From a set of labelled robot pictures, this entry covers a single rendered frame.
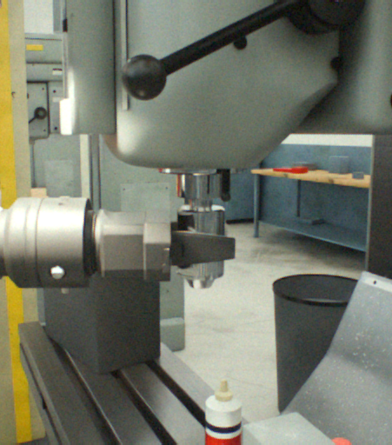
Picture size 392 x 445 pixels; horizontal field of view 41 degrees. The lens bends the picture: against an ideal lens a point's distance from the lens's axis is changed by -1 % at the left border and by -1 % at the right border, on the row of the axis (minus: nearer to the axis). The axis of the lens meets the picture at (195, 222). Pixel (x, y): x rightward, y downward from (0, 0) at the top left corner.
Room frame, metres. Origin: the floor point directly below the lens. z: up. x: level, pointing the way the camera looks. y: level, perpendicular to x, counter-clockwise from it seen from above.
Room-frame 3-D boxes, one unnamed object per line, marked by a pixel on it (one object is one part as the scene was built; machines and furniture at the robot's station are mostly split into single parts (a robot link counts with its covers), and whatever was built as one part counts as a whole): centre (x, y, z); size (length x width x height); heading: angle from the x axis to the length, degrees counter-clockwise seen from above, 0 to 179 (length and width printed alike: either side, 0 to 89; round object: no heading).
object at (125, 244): (0.51, 0.09, 1.23); 0.13 x 0.12 x 0.10; 4
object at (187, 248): (0.49, -0.01, 1.23); 0.06 x 0.02 x 0.03; 94
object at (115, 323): (0.90, 0.17, 1.07); 0.22 x 0.12 x 0.20; 37
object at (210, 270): (0.52, -0.01, 1.23); 0.05 x 0.05 x 0.06
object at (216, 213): (0.52, -0.01, 1.26); 0.05 x 0.05 x 0.01
